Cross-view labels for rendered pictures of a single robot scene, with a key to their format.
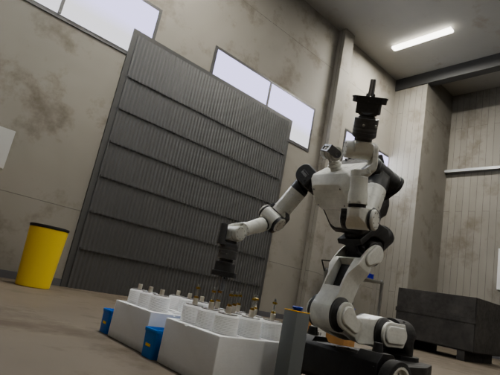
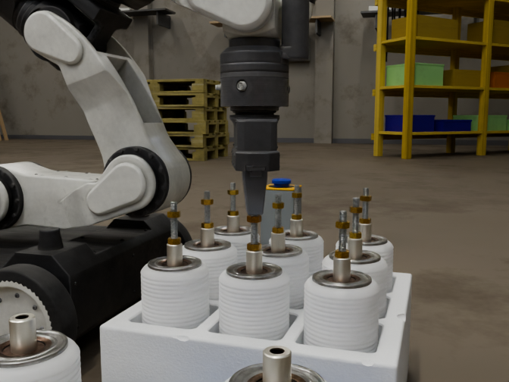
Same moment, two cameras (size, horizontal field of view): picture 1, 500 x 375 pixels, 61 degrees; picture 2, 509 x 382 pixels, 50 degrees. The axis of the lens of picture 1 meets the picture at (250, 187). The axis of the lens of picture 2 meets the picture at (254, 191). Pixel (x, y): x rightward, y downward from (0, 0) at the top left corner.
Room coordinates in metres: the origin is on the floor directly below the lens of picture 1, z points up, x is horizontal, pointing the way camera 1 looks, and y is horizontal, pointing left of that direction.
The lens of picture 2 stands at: (2.36, 0.64, 0.46)
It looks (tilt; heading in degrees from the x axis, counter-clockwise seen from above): 8 degrees down; 236
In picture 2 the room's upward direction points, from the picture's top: straight up
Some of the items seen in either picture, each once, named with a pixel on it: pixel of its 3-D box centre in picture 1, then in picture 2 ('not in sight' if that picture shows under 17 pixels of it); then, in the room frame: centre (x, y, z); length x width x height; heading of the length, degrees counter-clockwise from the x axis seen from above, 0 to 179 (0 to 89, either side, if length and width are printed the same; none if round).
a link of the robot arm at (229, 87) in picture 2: (225, 263); (252, 121); (1.96, 0.04, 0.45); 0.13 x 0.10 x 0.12; 61
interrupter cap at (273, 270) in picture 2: not in sight; (254, 271); (1.96, 0.04, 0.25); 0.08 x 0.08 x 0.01
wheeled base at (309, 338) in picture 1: (372, 350); (9, 232); (2.13, -0.72, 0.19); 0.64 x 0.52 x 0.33; 130
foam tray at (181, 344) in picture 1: (225, 353); (277, 350); (1.87, -0.03, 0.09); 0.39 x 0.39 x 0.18; 38
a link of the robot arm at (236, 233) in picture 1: (230, 237); (265, 30); (1.94, 0.05, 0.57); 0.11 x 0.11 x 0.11; 43
